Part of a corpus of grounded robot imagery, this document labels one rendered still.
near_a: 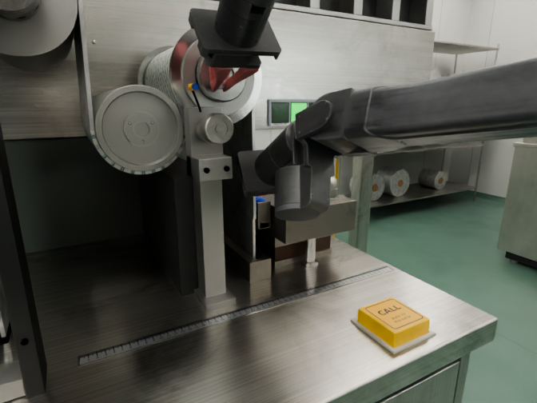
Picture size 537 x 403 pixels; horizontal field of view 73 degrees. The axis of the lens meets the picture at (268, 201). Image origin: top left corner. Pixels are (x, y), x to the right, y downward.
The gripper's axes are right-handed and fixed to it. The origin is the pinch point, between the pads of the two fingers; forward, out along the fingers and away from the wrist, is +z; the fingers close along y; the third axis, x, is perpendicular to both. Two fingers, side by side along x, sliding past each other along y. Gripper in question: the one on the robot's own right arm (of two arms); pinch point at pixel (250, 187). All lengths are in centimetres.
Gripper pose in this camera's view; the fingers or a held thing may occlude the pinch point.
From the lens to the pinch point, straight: 64.1
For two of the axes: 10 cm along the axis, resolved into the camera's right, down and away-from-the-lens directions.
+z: -4.1, 2.9, 8.6
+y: 8.8, -1.3, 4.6
